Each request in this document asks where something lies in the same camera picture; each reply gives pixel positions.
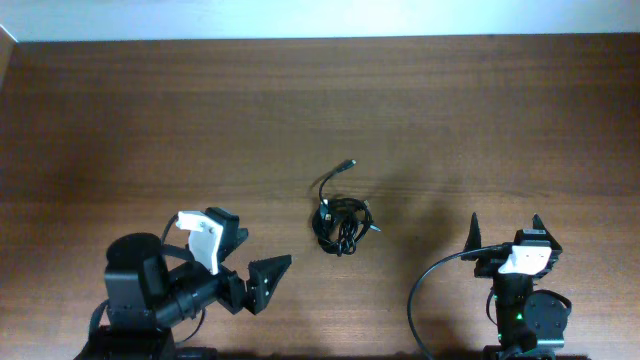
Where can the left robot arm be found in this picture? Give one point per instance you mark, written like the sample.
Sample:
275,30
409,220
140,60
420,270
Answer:
152,286

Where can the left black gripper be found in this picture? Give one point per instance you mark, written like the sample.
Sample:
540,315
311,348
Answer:
257,288

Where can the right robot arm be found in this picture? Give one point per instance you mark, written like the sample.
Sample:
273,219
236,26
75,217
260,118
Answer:
530,323

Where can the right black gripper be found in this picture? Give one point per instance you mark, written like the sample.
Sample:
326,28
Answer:
490,262

